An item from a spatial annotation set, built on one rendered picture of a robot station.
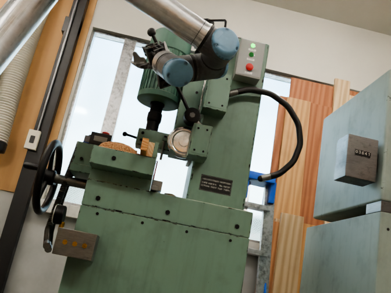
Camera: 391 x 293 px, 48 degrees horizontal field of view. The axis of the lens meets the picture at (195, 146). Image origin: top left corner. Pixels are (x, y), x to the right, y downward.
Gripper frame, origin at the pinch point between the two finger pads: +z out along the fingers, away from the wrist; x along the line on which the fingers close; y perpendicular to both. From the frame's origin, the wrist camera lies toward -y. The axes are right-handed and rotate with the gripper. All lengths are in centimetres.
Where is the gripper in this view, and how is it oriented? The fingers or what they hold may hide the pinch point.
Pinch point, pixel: (149, 57)
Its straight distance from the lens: 177.7
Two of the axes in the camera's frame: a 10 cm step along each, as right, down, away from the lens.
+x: -9.0, 3.7, -2.2
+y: -2.3, -8.5, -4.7
